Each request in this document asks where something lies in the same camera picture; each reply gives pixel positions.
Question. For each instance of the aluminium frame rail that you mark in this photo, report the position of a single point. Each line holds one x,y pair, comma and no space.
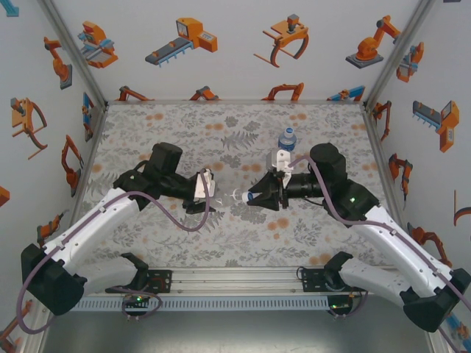
235,102
235,279

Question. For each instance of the grey metal sheet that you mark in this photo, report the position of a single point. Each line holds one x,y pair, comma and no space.
235,331

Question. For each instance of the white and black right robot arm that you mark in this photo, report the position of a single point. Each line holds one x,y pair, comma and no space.
397,242

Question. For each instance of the aluminium right corner post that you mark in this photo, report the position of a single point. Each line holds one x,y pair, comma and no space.
399,51

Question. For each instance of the small circuit board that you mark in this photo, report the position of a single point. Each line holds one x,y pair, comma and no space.
340,305
137,299

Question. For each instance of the aluminium left corner post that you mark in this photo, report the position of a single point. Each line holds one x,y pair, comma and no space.
73,51

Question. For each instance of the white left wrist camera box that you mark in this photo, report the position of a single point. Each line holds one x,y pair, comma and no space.
202,185

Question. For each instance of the aluminium left lower frame leg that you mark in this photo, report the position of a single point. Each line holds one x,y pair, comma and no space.
37,340

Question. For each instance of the aluminium left side rail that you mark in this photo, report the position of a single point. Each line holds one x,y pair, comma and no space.
90,150

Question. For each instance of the aluminium right side rail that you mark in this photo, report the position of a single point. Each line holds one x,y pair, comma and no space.
380,158

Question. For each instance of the aluminium back frame rail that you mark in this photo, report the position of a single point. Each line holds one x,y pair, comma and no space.
235,102

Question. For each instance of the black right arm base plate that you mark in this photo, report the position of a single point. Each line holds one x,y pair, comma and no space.
311,281

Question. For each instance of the aluminium frame leg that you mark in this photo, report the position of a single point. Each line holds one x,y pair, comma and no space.
438,343
37,340

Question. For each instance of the aluminium corner post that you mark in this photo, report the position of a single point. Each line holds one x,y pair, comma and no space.
399,51
73,51

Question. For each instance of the right small circuit board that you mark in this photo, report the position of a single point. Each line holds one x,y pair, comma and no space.
340,305

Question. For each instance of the aluminium right lower frame leg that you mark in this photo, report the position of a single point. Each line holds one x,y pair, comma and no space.
438,343

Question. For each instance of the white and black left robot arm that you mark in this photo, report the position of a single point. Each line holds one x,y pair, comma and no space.
95,220

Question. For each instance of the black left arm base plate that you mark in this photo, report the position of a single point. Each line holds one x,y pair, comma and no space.
165,281

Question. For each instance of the left small circuit board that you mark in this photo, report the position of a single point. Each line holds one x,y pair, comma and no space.
137,299

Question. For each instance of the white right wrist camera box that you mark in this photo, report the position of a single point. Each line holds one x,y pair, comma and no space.
279,160

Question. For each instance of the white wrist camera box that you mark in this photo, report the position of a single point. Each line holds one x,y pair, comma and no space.
279,160
202,185

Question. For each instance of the aluminium front frame rail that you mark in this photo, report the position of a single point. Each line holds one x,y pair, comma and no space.
235,279

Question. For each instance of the clear bottle without label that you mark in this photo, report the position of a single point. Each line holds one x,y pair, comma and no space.
224,200

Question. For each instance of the clear bottle with blue label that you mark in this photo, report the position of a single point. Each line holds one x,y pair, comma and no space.
287,141

